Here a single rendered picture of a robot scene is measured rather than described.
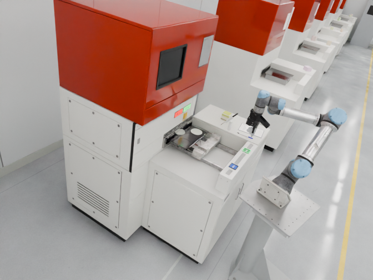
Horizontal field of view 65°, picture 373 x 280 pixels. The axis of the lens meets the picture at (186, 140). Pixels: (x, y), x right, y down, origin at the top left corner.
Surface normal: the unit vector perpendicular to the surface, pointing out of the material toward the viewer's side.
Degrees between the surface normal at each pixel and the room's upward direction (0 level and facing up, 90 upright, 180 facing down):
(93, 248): 0
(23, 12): 90
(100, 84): 90
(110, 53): 90
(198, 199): 90
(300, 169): 56
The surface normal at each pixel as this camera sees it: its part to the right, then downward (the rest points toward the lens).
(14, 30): 0.84, 0.40
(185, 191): -0.50, 0.40
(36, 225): 0.17, -0.82
